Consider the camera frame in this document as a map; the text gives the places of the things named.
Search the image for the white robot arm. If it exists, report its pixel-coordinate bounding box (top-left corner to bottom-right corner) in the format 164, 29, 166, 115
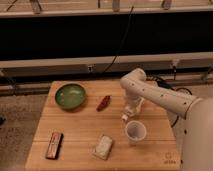
120, 68, 213, 171

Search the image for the red chili pepper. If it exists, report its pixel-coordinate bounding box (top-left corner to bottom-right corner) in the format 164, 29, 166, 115
96, 95, 111, 111

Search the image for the black cable on floor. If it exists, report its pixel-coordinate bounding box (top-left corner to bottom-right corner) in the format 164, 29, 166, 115
146, 75, 194, 128

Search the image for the wooden table board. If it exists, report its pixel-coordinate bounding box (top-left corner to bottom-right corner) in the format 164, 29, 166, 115
25, 80, 180, 171

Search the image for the green ceramic bowl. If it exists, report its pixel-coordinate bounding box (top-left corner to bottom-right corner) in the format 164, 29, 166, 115
55, 83, 86, 110

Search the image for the black cable on wall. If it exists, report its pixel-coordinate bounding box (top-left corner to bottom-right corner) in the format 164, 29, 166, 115
101, 4, 136, 74

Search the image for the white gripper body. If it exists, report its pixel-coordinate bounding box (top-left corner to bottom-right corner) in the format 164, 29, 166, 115
125, 95, 144, 110

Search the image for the red brown snack bar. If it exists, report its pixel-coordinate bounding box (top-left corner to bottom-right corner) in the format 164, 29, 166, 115
45, 132, 64, 160

